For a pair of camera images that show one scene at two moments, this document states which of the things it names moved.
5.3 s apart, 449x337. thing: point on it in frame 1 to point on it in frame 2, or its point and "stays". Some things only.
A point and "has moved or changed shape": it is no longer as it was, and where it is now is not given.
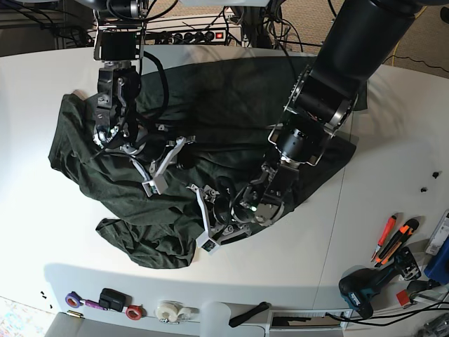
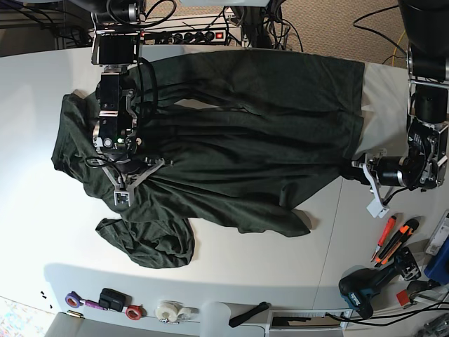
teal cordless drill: (359, 287) stays
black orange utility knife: (407, 229) stays
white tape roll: (172, 311) stays
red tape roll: (135, 312) stays
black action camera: (110, 299) stays
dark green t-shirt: (199, 170) has moved or changed shape
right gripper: (215, 233) to (386, 175)
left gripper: (154, 163) to (125, 174)
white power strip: (198, 36) stays
